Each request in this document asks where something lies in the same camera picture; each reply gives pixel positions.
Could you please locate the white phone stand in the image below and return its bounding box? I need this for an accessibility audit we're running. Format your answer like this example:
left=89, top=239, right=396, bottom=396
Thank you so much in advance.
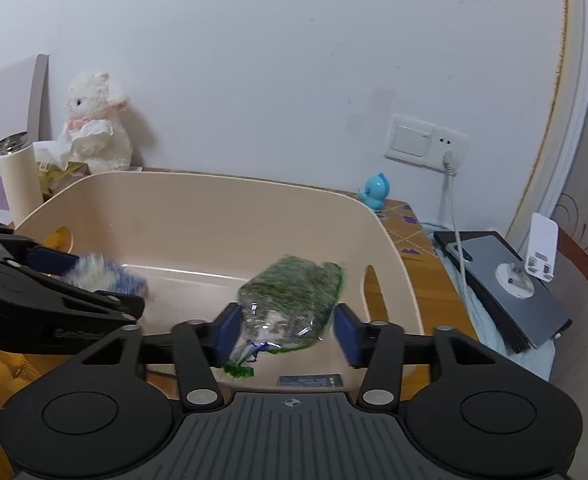
left=495, top=212, right=560, bottom=302

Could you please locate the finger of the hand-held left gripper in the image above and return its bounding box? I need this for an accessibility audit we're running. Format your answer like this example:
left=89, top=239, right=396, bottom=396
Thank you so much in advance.
left=0, top=258, right=146, bottom=322
left=0, top=215, right=82, bottom=277

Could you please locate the beige plastic basket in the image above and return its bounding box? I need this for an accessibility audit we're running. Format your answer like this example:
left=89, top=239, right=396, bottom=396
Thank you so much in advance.
left=11, top=170, right=427, bottom=394

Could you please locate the white plush lamb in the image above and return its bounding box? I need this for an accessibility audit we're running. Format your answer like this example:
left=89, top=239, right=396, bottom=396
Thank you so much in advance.
left=55, top=70, right=135, bottom=174

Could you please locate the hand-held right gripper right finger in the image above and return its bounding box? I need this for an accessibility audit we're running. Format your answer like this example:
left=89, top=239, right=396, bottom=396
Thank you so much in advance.
left=333, top=302, right=500, bottom=407

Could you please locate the white tissue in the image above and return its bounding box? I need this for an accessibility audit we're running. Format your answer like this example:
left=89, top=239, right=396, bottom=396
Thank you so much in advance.
left=32, top=140, right=78, bottom=170

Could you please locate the cream thermos bottle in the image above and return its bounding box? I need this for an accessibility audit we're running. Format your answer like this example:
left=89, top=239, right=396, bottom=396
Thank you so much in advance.
left=0, top=131, right=44, bottom=224

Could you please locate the white power cable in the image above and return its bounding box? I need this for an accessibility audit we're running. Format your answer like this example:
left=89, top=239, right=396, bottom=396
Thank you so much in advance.
left=418, top=169, right=476, bottom=313

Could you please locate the blue white fluffy toy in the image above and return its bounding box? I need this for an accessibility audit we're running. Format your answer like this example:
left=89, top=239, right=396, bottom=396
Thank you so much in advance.
left=63, top=252, right=150, bottom=299

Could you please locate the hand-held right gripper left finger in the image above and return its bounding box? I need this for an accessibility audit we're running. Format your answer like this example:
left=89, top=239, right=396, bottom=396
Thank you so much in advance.
left=75, top=302, right=245, bottom=407

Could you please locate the white door frame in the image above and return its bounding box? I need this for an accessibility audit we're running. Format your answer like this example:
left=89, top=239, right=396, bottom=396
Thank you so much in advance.
left=504, top=0, right=588, bottom=257

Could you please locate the green tissue box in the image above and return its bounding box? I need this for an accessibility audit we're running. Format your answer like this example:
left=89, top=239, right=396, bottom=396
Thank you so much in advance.
left=36, top=160, right=93, bottom=199

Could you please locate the blue bird figurine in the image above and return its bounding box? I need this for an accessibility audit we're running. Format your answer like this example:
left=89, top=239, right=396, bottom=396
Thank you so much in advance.
left=357, top=172, right=390, bottom=211

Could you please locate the green snack packet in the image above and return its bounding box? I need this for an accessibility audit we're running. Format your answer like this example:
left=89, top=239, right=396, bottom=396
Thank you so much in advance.
left=223, top=254, right=346, bottom=379

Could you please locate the dark label sticker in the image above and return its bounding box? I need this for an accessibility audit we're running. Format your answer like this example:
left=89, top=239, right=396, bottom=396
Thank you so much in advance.
left=277, top=373, right=347, bottom=392

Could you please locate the grey tablet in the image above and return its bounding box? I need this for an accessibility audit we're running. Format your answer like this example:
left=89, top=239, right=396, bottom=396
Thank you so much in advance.
left=446, top=237, right=573, bottom=350

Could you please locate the white wall switch socket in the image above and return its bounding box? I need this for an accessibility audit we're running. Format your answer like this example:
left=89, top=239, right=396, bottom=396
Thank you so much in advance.
left=384, top=113, right=470, bottom=169

